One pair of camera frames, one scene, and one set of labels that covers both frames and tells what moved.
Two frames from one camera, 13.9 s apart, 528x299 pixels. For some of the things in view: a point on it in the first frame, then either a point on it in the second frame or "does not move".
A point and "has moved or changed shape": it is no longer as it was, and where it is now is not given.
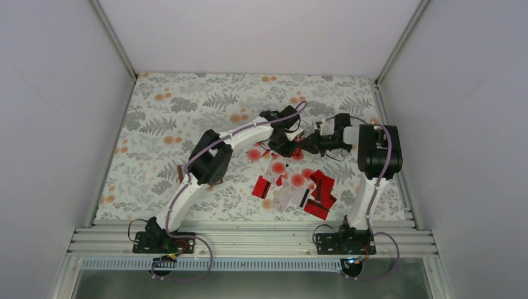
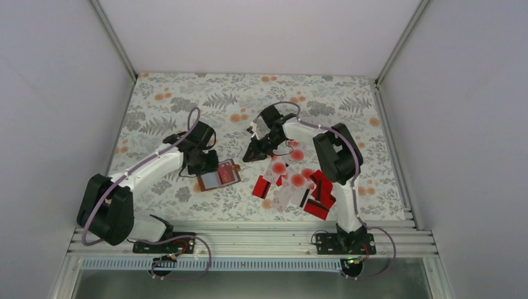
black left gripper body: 280,146 → 202,164
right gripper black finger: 310,142 → 254,151
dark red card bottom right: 316,208 does not move
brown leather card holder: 181,178 has moved or changed shape
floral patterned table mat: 168,111 does not move
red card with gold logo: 297,154 → 226,172
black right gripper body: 328,143 → 269,144
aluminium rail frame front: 253,242 does not move
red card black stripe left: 261,187 does not move
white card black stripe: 299,195 does not move
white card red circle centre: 297,180 does not move
